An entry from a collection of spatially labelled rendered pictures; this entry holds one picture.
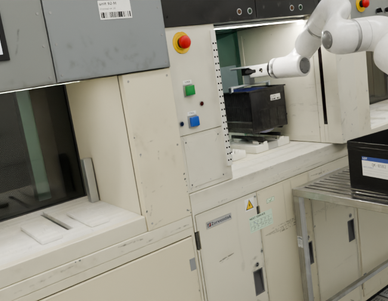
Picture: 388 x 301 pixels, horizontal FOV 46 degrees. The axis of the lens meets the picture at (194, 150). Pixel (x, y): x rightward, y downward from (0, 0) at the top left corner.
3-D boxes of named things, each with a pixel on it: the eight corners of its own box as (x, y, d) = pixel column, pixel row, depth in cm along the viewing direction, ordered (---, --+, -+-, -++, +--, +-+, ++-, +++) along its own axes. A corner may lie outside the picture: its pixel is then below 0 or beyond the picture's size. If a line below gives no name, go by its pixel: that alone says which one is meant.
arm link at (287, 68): (281, 52, 185) (269, 65, 182) (307, 48, 175) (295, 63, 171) (290, 68, 189) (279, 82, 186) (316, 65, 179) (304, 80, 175)
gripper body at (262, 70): (268, 79, 185) (249, 80, 194) (285, 76, 191) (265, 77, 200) (265, 60, 184) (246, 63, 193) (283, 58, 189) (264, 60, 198)
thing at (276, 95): (252, 143, 191) (243, 67, 185) (221, 141, 207) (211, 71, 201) (291, 132, 204) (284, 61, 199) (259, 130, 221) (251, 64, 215)
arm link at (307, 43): (325, -1, 161) (293, 48, 189) (302, 25, 155) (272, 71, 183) (345, 14, 160) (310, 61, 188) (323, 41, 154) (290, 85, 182)
